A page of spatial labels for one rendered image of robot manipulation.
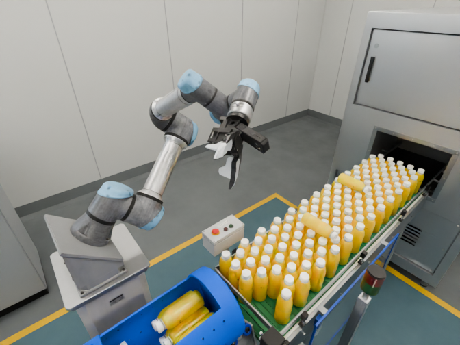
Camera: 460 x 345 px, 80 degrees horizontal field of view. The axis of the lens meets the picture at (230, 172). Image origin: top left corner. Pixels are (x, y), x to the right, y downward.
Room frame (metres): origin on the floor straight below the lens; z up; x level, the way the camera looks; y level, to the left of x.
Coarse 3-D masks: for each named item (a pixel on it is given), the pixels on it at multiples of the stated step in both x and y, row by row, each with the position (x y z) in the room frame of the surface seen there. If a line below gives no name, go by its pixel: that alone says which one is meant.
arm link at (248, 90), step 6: (240, 84) 0.87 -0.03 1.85; (246, 84) 0.86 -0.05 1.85; (252, 84) 0.86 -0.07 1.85; (258, 84) 0.88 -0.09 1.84; (240, 90) 0.84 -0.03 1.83; (246, 90) 0.84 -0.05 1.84; (252, 90) 0.84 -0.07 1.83; (258, 90) 0.87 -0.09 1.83; (234, 96) 0.84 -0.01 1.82; (240, 96) 0.82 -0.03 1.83; (246, 96) 0.82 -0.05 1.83; (252, 96) 0.83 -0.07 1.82; (258, 96) 0.86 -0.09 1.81; (228, 102) 0.86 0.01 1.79; (246, 102) 0.80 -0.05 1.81; (252, 102) 0.81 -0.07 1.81
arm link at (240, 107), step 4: (232, 104) 0.80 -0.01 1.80; (236, 104) 0.78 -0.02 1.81; (240, 104) 0.79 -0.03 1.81; (244, 104) 0.79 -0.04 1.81; (232, 108) 0.78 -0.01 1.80; (236, 108) 0.78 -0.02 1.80; (240, 108) 0.77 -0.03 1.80; (244, 108) 0.78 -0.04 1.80; (248, 108) 0.79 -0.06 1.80; (252, 108) 0.80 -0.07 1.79; (228, 112) 0.78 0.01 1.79; (240, 112) 0.77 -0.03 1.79; (244, 112) 0.77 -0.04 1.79; (248, 112) 0.78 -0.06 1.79; (252, 112) 0.79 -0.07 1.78; (248, 116) 0.77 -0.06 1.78
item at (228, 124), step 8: (232, 112) 0.77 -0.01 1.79; (224, 120) 0.77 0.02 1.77; (232, 120) 0.76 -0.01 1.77; (240, 120) 0.76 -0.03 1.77; (248, 120) 0.77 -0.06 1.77; (216, 128) 0.72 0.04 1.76; (224, 128) 0.72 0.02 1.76; (232, 128) 0.71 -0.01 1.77; (216, 136) 0.70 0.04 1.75; (224, 136) 0.70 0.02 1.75; (240, 136) 0.71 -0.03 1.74; (240, 144) 0.70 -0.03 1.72; (232, 152) 0.68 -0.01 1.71; (240, 152) 0.70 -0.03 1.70
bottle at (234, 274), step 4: (232, 268) 0.79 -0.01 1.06; (240, 268) 0.79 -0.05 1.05; (232, 272) 0.78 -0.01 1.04; (236, 272) 0.77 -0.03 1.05; (240, 272) 0.78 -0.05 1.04; (232, 276) 0.77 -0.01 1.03; (236, 276) 0.77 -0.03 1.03; (232, 280) 0.77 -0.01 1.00; (236, 280) 0.77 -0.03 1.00; (232, 284) 0.77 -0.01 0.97; (236, 284) 0.77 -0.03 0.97; (236, 288) 0.77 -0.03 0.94; (232, 292) 0.77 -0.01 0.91
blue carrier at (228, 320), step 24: (192, 288) 0.69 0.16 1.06; (216, 288) 0.57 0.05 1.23; (144, 312) 0.56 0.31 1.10; (216, 312) 0.50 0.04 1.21; (240, 312) 0.52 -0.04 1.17; (96, 336) 0.44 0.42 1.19; (120, 336) 0.50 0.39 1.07; (144, 336) 0.52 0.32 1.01; (192, 336) 0.43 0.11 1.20; (216, 336) 0.45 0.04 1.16
